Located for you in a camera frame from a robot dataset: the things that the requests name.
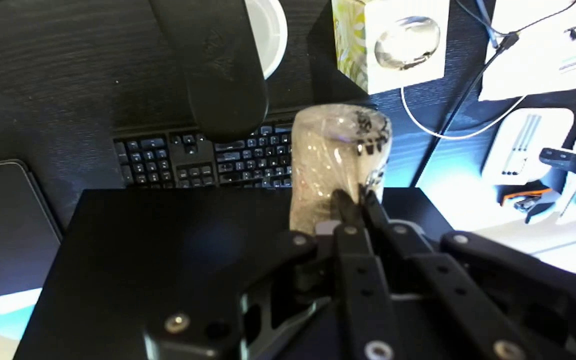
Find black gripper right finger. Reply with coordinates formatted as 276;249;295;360
363;195;576;360

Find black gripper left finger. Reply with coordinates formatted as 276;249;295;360
279;191;395;360

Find plastic brown object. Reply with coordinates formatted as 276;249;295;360
290;105;392;235

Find white box on desk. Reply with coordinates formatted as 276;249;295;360
481;108;574;187

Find yellow patterned tissue box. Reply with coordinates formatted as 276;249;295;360
330;0;449;94

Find black keyboard blue backlight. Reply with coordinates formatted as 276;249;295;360
114;125;291;191

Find white papers with glasses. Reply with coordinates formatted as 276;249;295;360
480;0;576;100

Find black monitor stand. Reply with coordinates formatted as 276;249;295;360
148;0;268;143

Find white wipes canister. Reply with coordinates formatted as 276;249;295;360
244;0;288;79

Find white charger cable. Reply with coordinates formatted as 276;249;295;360
398;87;525;143

